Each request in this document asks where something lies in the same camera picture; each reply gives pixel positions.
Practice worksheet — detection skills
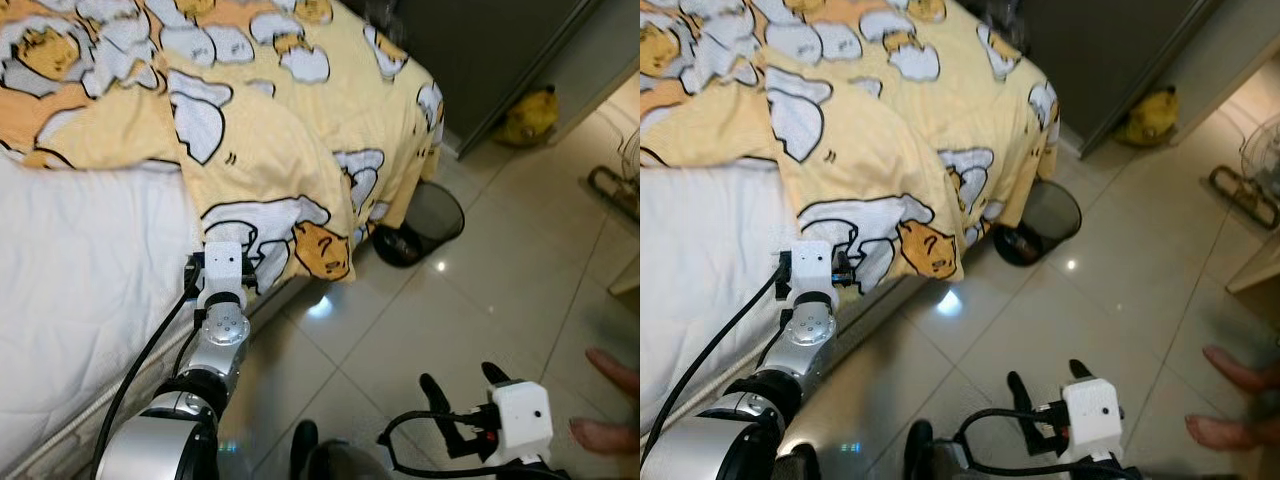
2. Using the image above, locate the person's bare foot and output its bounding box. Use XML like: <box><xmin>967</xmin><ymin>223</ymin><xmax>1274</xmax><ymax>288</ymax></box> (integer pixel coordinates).
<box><xmin>1187</xmin><ymin>415</ymin><xmax>1280</xmax><ymax>451</ymax></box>
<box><xmin>585</xmin><ymin>347</ymin><xmax>641</xmax><ymax>396</ymax></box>
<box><xmin>570</xmin><ymin>418</ymin><xmax>641</xmax><ymax>456</ymax></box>
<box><xmin>1203</xmin><ymin>345</ymin><xmax>1280</xmax><ymax>394</ymax></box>

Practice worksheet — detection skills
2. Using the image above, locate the white quilted mattress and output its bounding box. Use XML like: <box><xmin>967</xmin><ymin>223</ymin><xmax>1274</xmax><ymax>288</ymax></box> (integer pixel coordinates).
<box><xmin>0</xmin><ymin>150</ymin><xmax>216</xmax><ymax>471</ymax></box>
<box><xmin>640</xmin><ymin>160</ymin><xmax>816</xmax><ymax>431</ymax></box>

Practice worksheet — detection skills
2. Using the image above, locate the light wooden cabinet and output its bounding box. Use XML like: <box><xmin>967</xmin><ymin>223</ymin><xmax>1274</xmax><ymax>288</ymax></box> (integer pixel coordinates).
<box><xmin>1228</xmin><ymin>235</ymin><xmax>1280</xmax><ymax>296</ymax></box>

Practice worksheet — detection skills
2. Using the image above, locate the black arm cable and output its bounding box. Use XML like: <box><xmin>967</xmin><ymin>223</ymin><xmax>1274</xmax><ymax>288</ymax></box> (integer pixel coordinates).
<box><xmin>953</xmin><ymin>405</ymin><xmax>1141</xmax><ymax>480</ymax></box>
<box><xmin>378</xmin><ymin>408</ymin><xmax>571</xmax><ymax>480</ymax></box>
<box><xmin>90</xmin><ymin>255</ymin><xmax>206</xmax><ymax>480</ymax></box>
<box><xmin>640</xmin><ymin>255</ymin><xmax>793</xmax><ymax>471</ymax></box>

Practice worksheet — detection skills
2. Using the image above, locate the dark grey wardrobe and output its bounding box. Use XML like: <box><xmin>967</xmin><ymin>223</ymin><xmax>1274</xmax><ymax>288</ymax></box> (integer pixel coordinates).
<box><xmin>985</xmin><ymin>0</ymin><xmax>1226</xmax><ymax>158</ymax></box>
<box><xmin>345</xmin><ymin>0</ymin><xmax>608</xmax><ymax>161</ymax></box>

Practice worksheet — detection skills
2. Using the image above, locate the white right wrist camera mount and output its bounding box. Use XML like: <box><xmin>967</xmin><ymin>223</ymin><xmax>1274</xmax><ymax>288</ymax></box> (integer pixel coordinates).
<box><xmin>1060</xmin><ymin>378</ymin><xmax>1123</xmax><ymax>463</ymax></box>
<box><xmin>487</xmin><ymin>380</ymin><xmax>554</xmax><ymax>468</ymax></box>

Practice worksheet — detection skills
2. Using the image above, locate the yellow cartoon print blanket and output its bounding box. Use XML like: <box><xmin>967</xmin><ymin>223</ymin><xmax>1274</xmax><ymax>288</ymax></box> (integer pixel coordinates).
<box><xmin>0</xmin><ymin>0</ymin><xmax>446</xmax><ymax>296</ymax></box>
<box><xmin>640</xmin><ymin>0</ymin><xmax>1061</xmax><ymax>296</ymax></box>

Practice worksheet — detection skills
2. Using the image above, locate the yellow plush toy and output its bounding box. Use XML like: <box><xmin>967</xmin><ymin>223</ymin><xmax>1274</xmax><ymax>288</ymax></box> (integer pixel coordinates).
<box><xmin>1115</xmin><ymin>87</ymin><xmax>1181</xmax><ymax>149</ymax></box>
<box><xmin>497</xmin><ymin>85</ymin><xmax>561</xmax><ymax>149</ymax></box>

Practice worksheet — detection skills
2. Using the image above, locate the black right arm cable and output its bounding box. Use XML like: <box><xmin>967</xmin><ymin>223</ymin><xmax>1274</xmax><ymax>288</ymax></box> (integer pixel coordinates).
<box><xmin>953</xmin><ymin>405</ymin><xmax>1141</xmax><ymax>480</ymax></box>
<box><xmin>378</xmin><ymin>408</ymin><xmax>571</xmax><ymax>480</ymax></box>

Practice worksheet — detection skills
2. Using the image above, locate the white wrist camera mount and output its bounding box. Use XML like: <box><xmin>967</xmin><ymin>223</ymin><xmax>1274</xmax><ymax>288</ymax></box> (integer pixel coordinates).
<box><xmin>1060</xmin><ymin>378</ymin><xmax>1123</xmax><ymax>463</ymax></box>
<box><xmin>487</xmin><ymin>380</ymin><xmax>554</xmax><ymax>468</ymax></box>
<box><xmin>790</xmin><ymin>240</ymin><xmax>836</xmax><ymax>293</ymax></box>
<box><xmin>203</xmin><ymin>241</ymin><xmax>244</xmax><ymax>293</ymax></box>

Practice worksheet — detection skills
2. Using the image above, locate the black mesh waste bin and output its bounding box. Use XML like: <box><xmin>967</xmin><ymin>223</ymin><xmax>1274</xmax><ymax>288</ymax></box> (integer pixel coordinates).
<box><xmin>993</xmin><ymin>180</ymin><xmax>1083</xmax><ymax>268</ymax></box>
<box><xmin>372</xmin><ymin>180</ymin><xmax>466</xmax><ymax>269</ymax></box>

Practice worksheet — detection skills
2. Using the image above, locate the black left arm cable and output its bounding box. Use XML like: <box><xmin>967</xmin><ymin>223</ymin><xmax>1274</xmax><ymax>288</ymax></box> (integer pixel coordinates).
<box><xmin>90</xmin><ymin>255</ymin><xmax>206</xmax><ymax>480</ymax></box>
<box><xmin>640</xmin><ymin>255</ymin><xmax>793</xmax><ymax>471</ymax></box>

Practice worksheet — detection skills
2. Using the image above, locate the grey robot leg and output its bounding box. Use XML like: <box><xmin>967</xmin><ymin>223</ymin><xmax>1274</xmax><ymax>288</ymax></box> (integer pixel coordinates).
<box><xmin>930</xmin><ymin>440</ymin><xmax>1001</xmax><ymax>480</ymax></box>
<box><xmin>305</xmin><ymin>440</ymin><xmax>396</xmax><ymax>480</ymax></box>

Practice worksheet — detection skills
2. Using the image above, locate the black robot foot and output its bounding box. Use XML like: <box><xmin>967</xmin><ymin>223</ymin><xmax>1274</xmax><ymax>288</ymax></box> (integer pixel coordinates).
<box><xmin>905</xmin><ymin>420</ymin><xmax>936</xmax><ymax>480</ymax></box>
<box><xmin>290</xmin><ymin>420</ymin><xmax>321</xmax><ymax>480</ymax></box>

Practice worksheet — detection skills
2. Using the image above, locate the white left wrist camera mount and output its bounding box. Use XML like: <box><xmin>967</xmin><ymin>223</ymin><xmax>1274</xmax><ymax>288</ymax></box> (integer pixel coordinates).
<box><xmin>790</xmin><ymin>240</ymin><xmax>836</xmax><ymax>293</ymax></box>
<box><xmin>203</xmin><ymin>241</ymin><xmax>244</xmax><ymax>293</ymax></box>

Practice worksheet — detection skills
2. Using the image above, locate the floor fan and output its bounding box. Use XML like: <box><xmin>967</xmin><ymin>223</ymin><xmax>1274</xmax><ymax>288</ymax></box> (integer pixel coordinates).
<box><xmin>587</xmin><ymin>130</ymin><xmax>641</xmax><ymax>223</ymax></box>
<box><xmin>1208</xmin><ymin>118</ymin><xmax>1280</xmax><ymax>231</ymax></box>

